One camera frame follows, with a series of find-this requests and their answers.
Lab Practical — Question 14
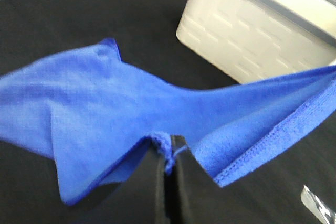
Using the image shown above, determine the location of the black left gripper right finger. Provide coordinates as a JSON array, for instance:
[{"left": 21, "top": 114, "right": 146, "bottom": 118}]
[{"left": 171, "top": 135, "right": 265, "bottom": 223}]

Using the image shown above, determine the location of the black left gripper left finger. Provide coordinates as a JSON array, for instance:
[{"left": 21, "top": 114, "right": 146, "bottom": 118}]
[{"left": 74, "top": 136, "right": 170, "bottom": 223}]

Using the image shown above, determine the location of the blue microfibre towel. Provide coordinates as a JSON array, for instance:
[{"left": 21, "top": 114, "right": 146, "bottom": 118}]
[{"left": 1, "top": 39, "right": 335, "bottom": 205}]

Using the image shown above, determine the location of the clear tape strip right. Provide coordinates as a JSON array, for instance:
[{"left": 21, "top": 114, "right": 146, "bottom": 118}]
[{"left": 301, "top": 185, "right": 335, "bottom": 224}]

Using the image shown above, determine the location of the white slotted storage bin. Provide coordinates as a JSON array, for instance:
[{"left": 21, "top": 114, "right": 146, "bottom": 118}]
[{"left": 176, "top": 0, "right": 335, "bottom": 83}]

